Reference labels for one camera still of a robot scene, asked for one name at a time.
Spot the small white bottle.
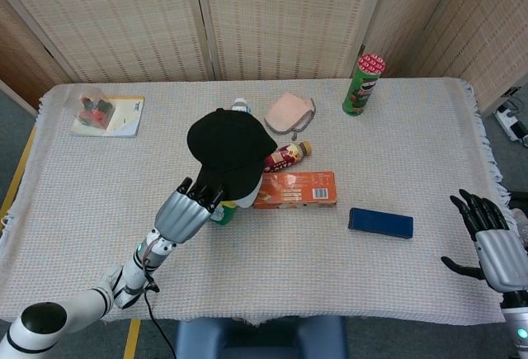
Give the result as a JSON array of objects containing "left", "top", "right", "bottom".
[{"left": 230, "top": 97, "right": 253, "bottom": 116}]

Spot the dark blue rectangular box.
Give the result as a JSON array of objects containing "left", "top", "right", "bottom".
[{"left": 348, "top": 206, "right": 415, "bottom": 240}]

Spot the brown drink bottle red label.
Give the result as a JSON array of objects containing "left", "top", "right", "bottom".
[{"left": 262, "top": 139, "right": 314, "bottom": 174}]

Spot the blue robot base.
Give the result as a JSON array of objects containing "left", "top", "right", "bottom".
[{"left": 175, "top": 315, "right": 350, "bottom": 359}]

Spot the woven bamboo folding screen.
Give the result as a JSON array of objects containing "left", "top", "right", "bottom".
[{"left": 0, "top": 0, "right": 528, "bottom": 116}]

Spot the black baseball cap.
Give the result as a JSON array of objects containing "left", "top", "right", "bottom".
[{"left": 186, "top": 107, "right": 279, "bottom": 202}]

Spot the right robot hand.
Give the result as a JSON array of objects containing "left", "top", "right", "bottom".
[{"left": 440, "top": 188, "right": 528, "bottom": 294}]

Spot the white woven tablecloth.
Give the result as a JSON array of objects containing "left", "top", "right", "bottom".
[{"left": 0, "top": 77, "right": 516, "bottom": 327}]

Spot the orange biscuit box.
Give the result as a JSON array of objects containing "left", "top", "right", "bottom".
[{"left": 252, "top": 171, "right": 338, "bottom": 210}]

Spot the pink cloth with grey trim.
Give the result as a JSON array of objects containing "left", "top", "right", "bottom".
[{"left": 263, "top": 91, "right": 318, "bottom": 142}]

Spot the clear box with red parts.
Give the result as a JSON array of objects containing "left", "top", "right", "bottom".
[{"left": 65, "top": 85, "right": 116, "bottom": 127}]

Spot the white power strip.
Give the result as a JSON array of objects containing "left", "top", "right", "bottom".
[{"left": 494, "top": 86, "right": 528, "bottom": 148}]

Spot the green Pringles can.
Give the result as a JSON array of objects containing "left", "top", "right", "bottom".
[{"left": 341, "top": 53, "right": 387, "bottom": 119}]

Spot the black cable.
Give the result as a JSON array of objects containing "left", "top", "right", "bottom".
[{"left": 142, "top": 274, "right": 178, "bottom": 359}]

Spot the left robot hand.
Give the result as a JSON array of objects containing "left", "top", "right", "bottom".
[{"left": 154, "top": 176, "right": 227, "bottom": 245}]

